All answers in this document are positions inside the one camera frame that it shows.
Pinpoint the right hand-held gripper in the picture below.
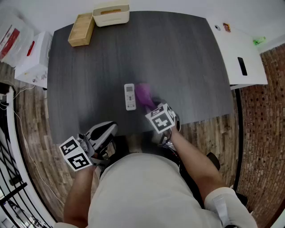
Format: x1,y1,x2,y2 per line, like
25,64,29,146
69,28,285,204
145,101,181,134

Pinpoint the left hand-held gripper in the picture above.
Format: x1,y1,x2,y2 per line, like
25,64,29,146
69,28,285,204
59,121,119,172

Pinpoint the purple cloth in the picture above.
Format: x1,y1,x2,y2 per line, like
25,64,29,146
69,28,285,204
135,82,157,112

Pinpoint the white remote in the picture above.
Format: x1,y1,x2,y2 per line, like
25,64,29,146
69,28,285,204
124,83,137,111

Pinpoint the person's right forearm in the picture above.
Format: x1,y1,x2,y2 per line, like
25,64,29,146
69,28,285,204
170,128,228,210

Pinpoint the person's left forearm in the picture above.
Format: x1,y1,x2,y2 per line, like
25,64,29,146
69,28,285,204
63,164,101,224

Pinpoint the person's white shirt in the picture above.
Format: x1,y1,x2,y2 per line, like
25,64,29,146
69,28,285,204
53,152,259,228

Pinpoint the black phone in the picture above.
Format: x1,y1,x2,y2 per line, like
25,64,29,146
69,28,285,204
237,57,248,76

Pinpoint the wooden box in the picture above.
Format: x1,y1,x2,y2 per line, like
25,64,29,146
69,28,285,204
68,12,95,47

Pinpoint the white side table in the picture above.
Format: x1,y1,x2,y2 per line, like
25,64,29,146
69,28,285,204
206,17,269,90

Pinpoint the black metal railing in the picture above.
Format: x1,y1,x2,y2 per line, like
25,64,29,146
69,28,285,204
0,133,54,228

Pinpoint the cream storage box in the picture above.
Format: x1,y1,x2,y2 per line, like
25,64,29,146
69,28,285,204
92,1,130,28

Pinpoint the small green object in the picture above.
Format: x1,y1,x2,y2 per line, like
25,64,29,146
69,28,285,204
253,36,267,46

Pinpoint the clear plastic bag red label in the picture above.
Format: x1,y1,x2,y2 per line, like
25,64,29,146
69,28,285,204
0,11,34,67

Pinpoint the thin white floor cable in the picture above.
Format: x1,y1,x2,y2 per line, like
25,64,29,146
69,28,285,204
0,80,65,205

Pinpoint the white cardboard box red handle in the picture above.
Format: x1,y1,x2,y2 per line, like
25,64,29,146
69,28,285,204
14,31,53,89

